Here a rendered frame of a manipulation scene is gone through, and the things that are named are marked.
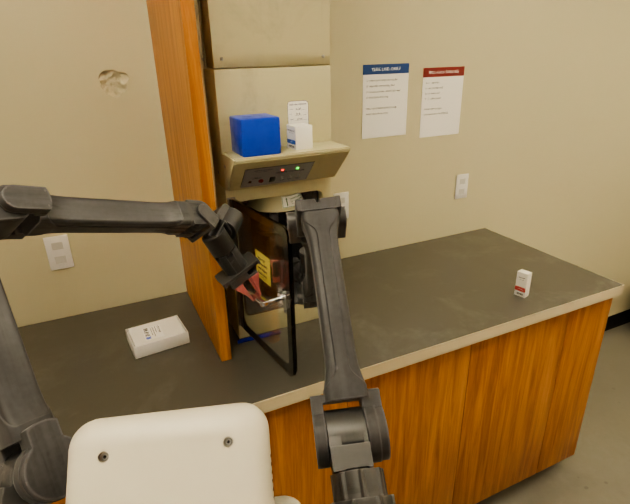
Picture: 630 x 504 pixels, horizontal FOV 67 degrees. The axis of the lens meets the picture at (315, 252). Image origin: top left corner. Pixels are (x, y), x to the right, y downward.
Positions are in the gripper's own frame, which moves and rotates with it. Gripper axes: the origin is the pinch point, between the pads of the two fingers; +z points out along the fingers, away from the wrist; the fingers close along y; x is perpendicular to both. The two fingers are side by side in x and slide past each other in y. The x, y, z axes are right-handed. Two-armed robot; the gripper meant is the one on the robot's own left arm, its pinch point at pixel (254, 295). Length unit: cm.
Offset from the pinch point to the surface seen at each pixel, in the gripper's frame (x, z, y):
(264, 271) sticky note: -2.5, -2.1, -5.6
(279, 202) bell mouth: -23.2, -5.5, -23.7
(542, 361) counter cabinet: 10, 91, -71
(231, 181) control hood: -15.7, -21.5, -13.2
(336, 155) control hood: -9.0, -13.3, -39.7
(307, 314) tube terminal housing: -21.6, 31.5, -13.0
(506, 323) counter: 12, 58, -59
